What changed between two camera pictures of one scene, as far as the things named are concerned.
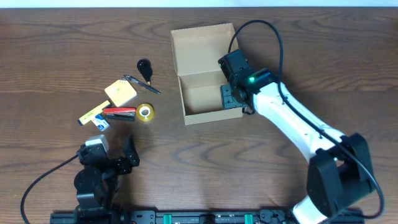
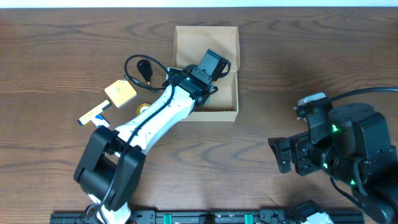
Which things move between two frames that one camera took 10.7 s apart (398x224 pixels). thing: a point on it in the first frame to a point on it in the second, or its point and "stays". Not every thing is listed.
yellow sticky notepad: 120,92 stays
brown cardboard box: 196,53 stays
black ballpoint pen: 133,79 stays
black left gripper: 116,163 to 203,102
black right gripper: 228,97 to 298,154
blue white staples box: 101,122 stays
